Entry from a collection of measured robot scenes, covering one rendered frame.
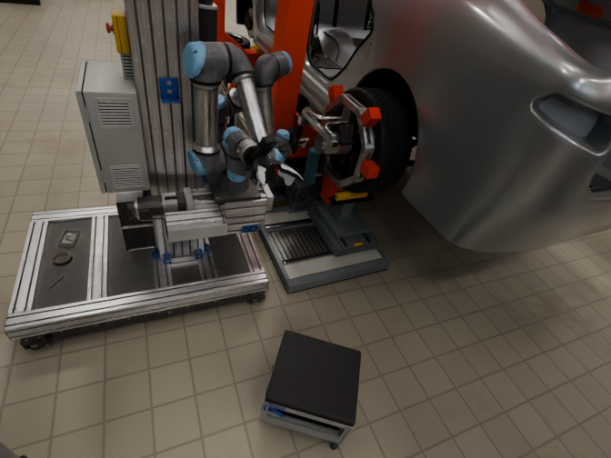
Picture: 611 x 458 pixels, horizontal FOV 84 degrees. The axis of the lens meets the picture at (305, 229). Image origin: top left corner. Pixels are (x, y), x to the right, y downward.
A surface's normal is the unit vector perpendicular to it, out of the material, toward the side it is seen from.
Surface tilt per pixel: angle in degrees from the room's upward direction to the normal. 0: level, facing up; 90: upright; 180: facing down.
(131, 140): 90
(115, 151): 90
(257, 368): 0
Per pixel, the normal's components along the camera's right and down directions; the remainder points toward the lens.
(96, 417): 0.18, -0.74
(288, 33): 0.40, 0.65
